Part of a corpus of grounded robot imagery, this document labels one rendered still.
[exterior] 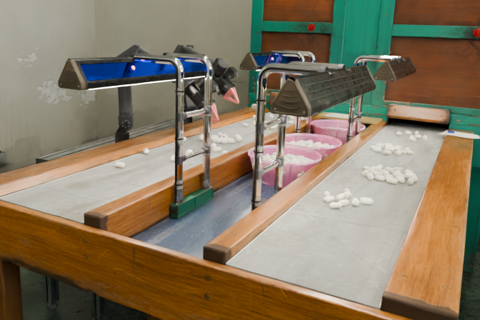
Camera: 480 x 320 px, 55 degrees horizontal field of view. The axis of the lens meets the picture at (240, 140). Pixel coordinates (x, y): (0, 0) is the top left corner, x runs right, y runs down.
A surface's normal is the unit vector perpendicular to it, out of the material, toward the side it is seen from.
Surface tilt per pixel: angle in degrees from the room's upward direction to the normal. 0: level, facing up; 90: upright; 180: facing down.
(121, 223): 90
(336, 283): 0
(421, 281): 0
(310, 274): 0
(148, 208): 90
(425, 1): 90
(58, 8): 90
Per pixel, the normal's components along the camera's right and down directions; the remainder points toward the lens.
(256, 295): -0.45, 0.18
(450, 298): 0.04, -0.97
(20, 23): 0.92, 0.13
